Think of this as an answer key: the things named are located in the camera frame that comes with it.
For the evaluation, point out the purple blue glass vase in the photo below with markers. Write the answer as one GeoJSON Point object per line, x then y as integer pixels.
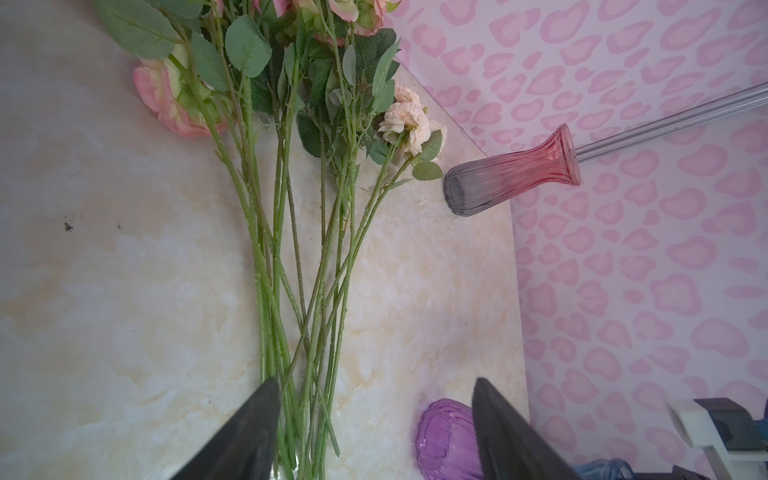
{"type": "Point", "coordinates": [445, 442]}

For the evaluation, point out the red grey glass vase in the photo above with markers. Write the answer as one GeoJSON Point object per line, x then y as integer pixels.
{"type": "Point", "coordinates": [473, 187]}

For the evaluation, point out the flower bunch on table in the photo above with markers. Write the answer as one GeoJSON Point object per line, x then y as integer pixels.
{"type": "Point", "coordinates": [304, 86]}

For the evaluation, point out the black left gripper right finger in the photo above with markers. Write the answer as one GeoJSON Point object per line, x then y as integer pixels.
{"type": "Point", "coordinates": [509, 448]}

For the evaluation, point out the peach rose stem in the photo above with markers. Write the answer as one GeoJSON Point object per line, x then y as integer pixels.
{"type": "Point", "coordinates": [408, 123]}

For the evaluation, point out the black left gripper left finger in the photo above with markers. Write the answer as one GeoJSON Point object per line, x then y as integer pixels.
{"type": "Point", "coordinates": [245, 446]}

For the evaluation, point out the pink rose stem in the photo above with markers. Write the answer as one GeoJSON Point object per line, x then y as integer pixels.
{"type": "Point", "coordinates": [174, 102]}

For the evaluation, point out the aluminium frame post right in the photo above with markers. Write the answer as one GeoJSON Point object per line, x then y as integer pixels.
{"type": "Point", "coordinates": [728, 105]}

